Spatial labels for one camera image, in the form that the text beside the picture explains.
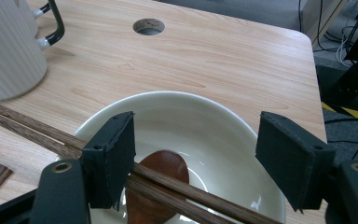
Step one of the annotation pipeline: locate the light wooden desk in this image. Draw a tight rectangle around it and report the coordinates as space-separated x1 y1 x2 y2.
301 0 355 49

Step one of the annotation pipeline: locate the white ribbed mug black handle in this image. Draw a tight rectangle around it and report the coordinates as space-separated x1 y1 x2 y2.
0 0 65 102

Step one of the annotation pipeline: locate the dark red wooden spoon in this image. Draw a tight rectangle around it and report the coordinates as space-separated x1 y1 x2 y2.
125 149 190 224

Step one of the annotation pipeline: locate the single brown wooden chopstick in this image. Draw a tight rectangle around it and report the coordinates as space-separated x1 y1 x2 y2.
0 98 285 224
0 106 237 224

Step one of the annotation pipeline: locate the cream ceramic bowl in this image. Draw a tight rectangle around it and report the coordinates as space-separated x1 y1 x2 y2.
55 91 287 224

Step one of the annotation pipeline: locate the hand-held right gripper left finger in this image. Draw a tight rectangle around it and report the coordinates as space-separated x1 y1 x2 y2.
80 110 137 212

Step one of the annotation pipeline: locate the round grey table grommet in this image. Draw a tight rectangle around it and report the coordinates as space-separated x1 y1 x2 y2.
132 18 166 36

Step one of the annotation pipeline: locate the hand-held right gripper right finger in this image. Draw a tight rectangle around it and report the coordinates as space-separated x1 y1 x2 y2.
255 110 337 215

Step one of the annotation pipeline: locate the black yellow striped stand base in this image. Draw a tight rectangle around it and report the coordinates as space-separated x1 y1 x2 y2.
315 10 358 120

